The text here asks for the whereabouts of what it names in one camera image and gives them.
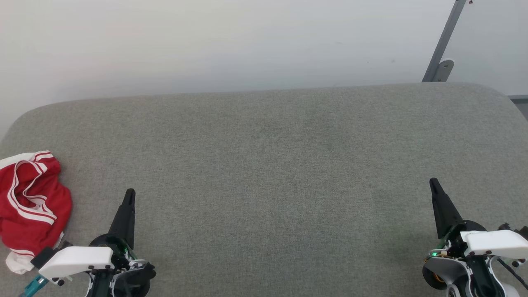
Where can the grey fabric sofa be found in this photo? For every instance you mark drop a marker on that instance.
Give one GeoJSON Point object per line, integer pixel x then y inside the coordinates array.
{"type": "Point", "coordinates": [264, 173]}

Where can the grey baseboard strip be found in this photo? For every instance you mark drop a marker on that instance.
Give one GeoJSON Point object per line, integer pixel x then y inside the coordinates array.
{"type": "Point", "coordinates": [520, 101]}

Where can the grey metal mounting bracket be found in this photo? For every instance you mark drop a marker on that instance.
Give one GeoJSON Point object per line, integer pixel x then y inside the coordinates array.
{"type": "Point", "coordinates": [444, 70]}

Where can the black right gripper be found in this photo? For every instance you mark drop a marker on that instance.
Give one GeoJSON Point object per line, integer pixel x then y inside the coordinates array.
{"type": "Point", "coordinates": [453, 243]}

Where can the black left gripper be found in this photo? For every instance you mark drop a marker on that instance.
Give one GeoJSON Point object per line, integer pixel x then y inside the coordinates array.
{"type": "Point", "coordinates": [119, 251]}

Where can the grey metal support strut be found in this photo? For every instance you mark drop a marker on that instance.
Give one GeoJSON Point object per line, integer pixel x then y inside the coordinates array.
{"type": "Point", "coordinates": [447, 33]}

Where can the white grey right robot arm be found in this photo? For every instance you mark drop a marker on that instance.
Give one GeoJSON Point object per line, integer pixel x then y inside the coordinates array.
{"type": "Point", "coordinates": [458, 272]}

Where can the red white basketball jersey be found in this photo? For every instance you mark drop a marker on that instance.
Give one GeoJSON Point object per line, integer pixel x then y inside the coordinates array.
{"type": "Point", "coordinates": [33, 214]}

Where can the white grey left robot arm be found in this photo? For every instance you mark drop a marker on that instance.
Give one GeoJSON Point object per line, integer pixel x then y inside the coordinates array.
{"type": "Point", "coordinates": [132, 282]}

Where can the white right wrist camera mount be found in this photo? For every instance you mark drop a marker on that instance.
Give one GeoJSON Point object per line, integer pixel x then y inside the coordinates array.
{"type": "Point", "coordinates": [495, 242]}

